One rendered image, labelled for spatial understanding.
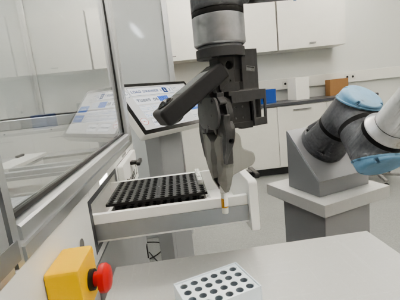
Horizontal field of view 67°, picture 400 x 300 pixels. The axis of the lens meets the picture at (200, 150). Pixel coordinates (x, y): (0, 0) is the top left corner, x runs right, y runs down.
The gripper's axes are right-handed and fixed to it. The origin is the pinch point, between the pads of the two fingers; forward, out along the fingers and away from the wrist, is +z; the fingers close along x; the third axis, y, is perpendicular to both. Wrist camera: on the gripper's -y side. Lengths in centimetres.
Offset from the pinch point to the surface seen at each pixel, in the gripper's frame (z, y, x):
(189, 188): 7.3, 3.1, 22.6
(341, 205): 22, 50, 22
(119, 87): -20, -1, 79
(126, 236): 13.3, -12.7, 19.9
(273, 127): 33, 205, 264
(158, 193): 7.3, -3.9, 24.8
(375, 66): -29, 394, 272
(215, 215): 11.3, 5.2, 14.0
